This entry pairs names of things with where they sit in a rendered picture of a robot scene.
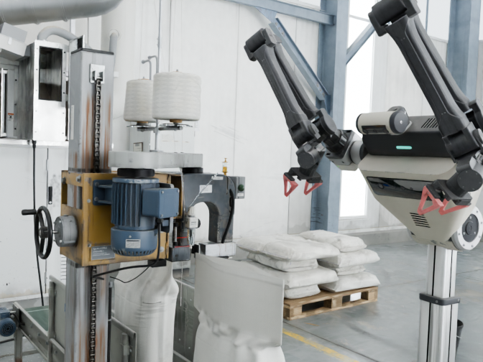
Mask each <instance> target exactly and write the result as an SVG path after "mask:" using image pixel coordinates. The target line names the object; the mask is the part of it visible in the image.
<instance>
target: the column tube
mask: <svg viewBox="0 0 483 362"><path fill-rule="evenodd" d="M90 64H94V65H104V66H105V69H104V84H101V120H100V122H101V129H100V132H101V138H100V157H99V159H100V166H99V169H100V172H99V173H111V167H108V159H109V151H112V132H113V102H114V56H113V55H108V54H103V53H98V52H89V51H83V50H81V51H79V52H76V53H73V54H72V55H70V100H69V137H68V172H72V173H77V174H83V173H93V158H94V157H93V150H94V147H93V141H94V130H95V129H94V121H95V120H94V113H95V110H94V107H95V93H96V92H95V83H90ZM72 105H74V133H73V139H70V134H71V106H72ZM82 189H83V187H80V186H76V185H70V184H68V206H70V207H73V208H77V209H82ZM107 271H109V264H100V265H98V266H97V274H100V273H103V272H107ZM98 277H103V278H104V280H102V279H97V285H96V286H97V293H96V296H97V298H96V339H95V340H96V347H95V349H96V355H95V359H96V360H95V362H107V342H108V311H109V274H104V275H101V276H98ZM90 304H91V266H81V265H80V264H78V263H76V262H74V261H73V260H71V259H69V258H68V257H66V283H65V355H64V362H89V358H90V357H89V349H90V348H89V340H90V338H89V333H90V313H91V312H90Z"/></svg>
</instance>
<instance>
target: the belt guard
mask: <svg viewBox="0 0 483 362"><path fill-rule="evenodd" d="M202 166H203V154H196V153H173V152H128V151H109V159H108V167H120V168H140V169H164V168H181V167H202Z"/></svg>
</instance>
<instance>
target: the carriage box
mask: <svg viewBox="0 0 483 362"><path fill-rule="evenodd" d="M170 175H171V174H166V173H159V172H155V176H154V178H158V179H159V182H163V183H169V184H170V181H171V176H170ZM113 177H121V176H118V175H117V171H116V170H112V171H111V173H83V174H77V173H72V172H68V170H61V200H60V216H63V215H72V216H74V218H75V220H76V223H77V227H78V237H77V241H76V243H75V245H74V246H66V247H60V255H63V256H66V257H68V258H69V259H71V260H73V261H74V262H76V263H78V264H80V265H81V266H93V265H100V264H115V263H122V262H130V261H144V260H152V259H156V258H157V248H158V236H157V248H156V250H155V252H154V253H152V254H150V255H146V256H121V255H118V254H115V258H110V259H97V260H91V247H92V246H107V245H111V228H112V227H114V226H115V224H113V223H111V205H93V181H94V180H112V178H113ZM68 184H70V185H76V186H80V187H83V189H82V209H77V208H73V207H70V206H68ZM168 253H169V233H166V232H162V231H160V257H159V259H165V258H166V259H168Z"/></svg>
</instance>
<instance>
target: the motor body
mask: <svg viewBox="0 0 483 362"><path fill-rule="evenodd" d="M112 181H113V183H112V191H111V223H113V224H115V226H114V227H112V228H111V248H112V250H113V252H114V253H115V254H118V255H121V256H146V255H150V254H152V253H154V252H155V250H156V248H157V236H158V228H157V227H155V219H156V217H152V216H146V215H143V214H142V193H143V190H144V189H147V188H159V187H160V185H159V184H158V183H159V179H158V178H154V177H140V178H133V177H113V178H112Z"/></svg>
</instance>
